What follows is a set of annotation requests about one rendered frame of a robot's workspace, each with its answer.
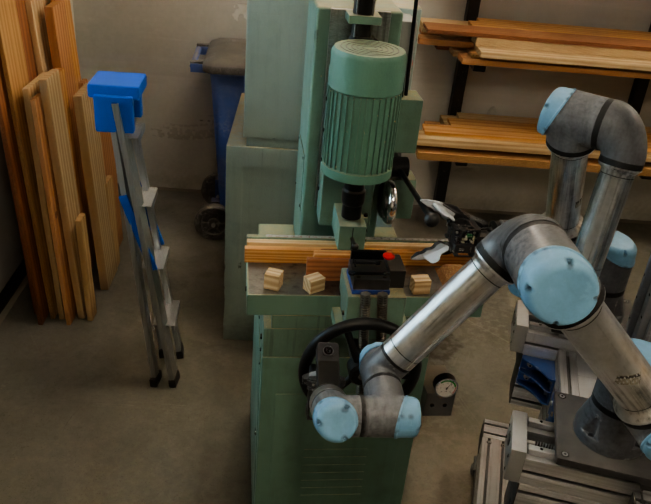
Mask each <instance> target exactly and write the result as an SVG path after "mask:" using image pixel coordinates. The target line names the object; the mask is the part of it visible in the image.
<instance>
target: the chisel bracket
mask: <svg viewBox="0 0 651 504"><path fill-rule="evenodd" d="M341 212H342V203H334V206H333V216H332V228H333V233H334V237H335V241H336V245H337V249H338V250H351V245H352V243H351V240H350V238H351V237H353V238H354V240H355V242H356V243H357V244H358V245H359V250H364V246H365V242H366V239H365V238H366V232H367V227H366V224H365V221H364V218H363V215H362V212H361V218H360V219H358V220H347V219H344V218H343V217H342V216H341Z"/></svg>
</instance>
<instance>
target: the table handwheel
mask: <svg viewBox="0 0 651 504"><path fill-rule="evenodd" d="M399 327H400V326H398V325H396V324H394V323H392V322H389V321H386V320H383V319H378V318H369V317H363V318H353V319H348V320H344V321H341V322H338V323H336V324H334V325H332V326H330V327H328V328H326V329H325V330H323V331H322V332H320V333H319V334H318V335H317V336H315V337H314V338H313V339H312V341H311V342H310V343H309V344H308V345H307V347H306V348H305V350H304V352H303V354H302V356H301V359H300V363H299V368H298V377H299V383H300V386H301V389H302V391H303V393H304V394H305V396H306V397H307V396H308V389H307V386H305V385H303V384H302V376H303V375H304V374H306V373H309V366H310V365H311V364H312V362H313V359H314V357H315V356H316V347H317V344H318V343H319V342H329V341H330V340H332V339H334V338H336V337H337V336H340V335H342V334H345V337H346V341H347V346H348V351H349V356H350V359H349V360H348V362H347V371H348V376H347V377H346V378H345V380H346V385H345V386H344V387H343V388H342V390H343V389H344V388H345V387H347V386H348V385H349V384H350V383H353V384H355V385H362V380H361V376H360V373H359V356H360V353H361V351H362V349H360V348H359V347H358V343H359V342H358V338H353V335H352V331H358V330H375V331H380V332H384V333H386V334H389V335H392V334H393V333H394V332H395V331H396V330H397V329H398V328H399ZM421 370H422V360H421V361H420V362H419V363H418V364H417V365H416V366H415V367H414V368H413V369H412V370H410V371H409V373H407V374H406V375H405V376H404V377H403V378H402V379H405V381H404V383H403V384H402V388H403V392H404V396H406V395H408V396H409V395H410V393H411V392H412V391H413V390H414V388H415V386H416V385H417V383H418V380H419V378H420V374H421Z"/></svg>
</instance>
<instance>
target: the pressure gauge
mask: <svg viewBox="0 0 651 504"><path fill-rule="evenodd" d="M451 383H452V384H451ZM450 384H451V385H450ZM449 385H450V386H449ZM448 386H449V387H448ZM433 387H434V390H435V393H436V395H437V396H438V397H440V398H448V397H451V396H453V395H454V394H455V393H456V392H457V391H458V383H457V382H456V379H455V377H454V376H453V375H452V374H450V373H442V374H439V375H437V376H436V377H435V378H434V380H433ZM446 388H448V389H447V390H446Z"/></svg>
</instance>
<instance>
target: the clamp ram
mask: <svg viewBox="0 0 651 504"><path fill-rule="evenodd" d="M385 252H387V251H386V250H359V249H358V250H356V251H354V250H352V249H351V254H350V259H353V258H354V259H375V260H384V258H383V253H385Z"/></svg>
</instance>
